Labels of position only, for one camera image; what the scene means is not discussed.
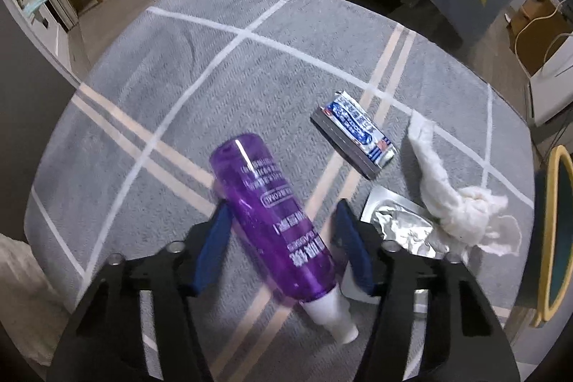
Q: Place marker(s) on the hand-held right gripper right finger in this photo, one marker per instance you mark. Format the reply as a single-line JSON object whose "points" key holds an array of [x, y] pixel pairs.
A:
{"points": [[356, 252]]}

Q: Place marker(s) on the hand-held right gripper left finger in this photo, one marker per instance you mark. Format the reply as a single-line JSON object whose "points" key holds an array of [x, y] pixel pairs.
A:
{"points": [[215, 247]]}

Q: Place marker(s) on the purple plastic bottle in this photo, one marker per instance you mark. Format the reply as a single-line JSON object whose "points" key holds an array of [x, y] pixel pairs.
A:
{"points": [[268, 212]]}

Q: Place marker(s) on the dark blue yellow-rimmed trash bin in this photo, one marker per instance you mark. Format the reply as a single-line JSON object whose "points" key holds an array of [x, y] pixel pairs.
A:
{"points": [[562, 230]]}

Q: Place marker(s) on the silver foil packet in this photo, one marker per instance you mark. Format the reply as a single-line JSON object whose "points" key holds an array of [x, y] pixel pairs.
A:
{"points": [[403, 225]]}

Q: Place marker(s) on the crumpled white tissue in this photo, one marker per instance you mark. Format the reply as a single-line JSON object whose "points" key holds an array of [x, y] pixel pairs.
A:
{"points": [[461, 212]]}

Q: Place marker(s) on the blue white snack packet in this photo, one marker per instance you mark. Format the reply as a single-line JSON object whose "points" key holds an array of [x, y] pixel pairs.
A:
{"points": [[353, 127]]}

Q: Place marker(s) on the grey striped rug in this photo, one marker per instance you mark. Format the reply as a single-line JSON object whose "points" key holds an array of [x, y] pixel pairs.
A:
{"points": [[156, 95]]}

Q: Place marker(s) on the white appliance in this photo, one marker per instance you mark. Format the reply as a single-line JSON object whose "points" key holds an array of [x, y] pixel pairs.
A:
{"points": [[555, 86]]}

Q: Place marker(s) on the wooden nightstand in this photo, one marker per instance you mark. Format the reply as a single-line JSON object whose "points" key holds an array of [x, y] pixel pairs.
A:
{"points": [[535, 28]]}

